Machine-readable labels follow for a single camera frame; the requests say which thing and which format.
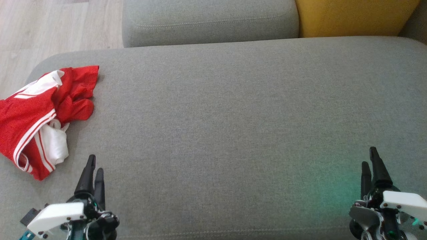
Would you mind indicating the red shorts with white trim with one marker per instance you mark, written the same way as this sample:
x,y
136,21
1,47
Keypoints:
x,y
76,90

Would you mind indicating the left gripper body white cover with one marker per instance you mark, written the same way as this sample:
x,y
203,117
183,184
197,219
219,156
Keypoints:
x,y
56,216

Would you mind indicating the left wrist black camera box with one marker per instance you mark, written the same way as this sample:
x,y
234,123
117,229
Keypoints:
x,y
30,216

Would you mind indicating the grey fabric sofa seat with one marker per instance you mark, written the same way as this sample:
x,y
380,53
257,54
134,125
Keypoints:
x,y
233,133

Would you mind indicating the grey sofa back cushion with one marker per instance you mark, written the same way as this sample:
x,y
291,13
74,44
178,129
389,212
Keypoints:
x,y
210,20

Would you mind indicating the red jersey with white stripes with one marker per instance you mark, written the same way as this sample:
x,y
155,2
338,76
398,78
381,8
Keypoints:
x,y
20,123

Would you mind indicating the large yellow sofa cushion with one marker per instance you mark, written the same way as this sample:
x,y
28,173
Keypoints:
x,y
353,16

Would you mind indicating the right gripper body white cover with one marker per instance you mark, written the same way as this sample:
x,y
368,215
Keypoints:
x,y
400,201

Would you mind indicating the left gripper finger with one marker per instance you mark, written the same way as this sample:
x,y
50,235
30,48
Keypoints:
x,y
86,180
99,188

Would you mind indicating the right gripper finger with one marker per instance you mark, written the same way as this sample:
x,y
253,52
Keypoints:
x,y
366,181
380,175

